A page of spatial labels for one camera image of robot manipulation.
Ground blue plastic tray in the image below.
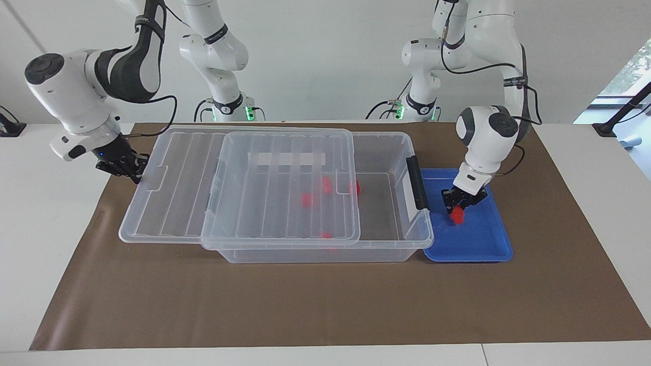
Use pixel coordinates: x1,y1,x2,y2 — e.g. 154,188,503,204
420,168,513,263

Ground clear plastic storage box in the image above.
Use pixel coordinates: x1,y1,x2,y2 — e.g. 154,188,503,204
201,131,434,264

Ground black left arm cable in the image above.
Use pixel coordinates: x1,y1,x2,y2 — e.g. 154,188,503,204
440,0,542,176

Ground black angled stand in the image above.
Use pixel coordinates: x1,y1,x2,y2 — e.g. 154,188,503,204
593,81,651,138

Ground black box latch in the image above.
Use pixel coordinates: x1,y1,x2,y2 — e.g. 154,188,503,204
405,155,431,211

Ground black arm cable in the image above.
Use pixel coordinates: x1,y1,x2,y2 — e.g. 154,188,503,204
440,0,542,176
122,94,178,138

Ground clear ribbed plastic lid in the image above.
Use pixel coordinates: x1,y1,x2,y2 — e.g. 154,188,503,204
119,126,362,247

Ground brown table mat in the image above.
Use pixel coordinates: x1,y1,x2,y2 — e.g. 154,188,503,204
29,122,651,351

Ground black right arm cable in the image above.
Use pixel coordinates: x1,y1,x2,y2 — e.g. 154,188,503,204
122,94,178,138

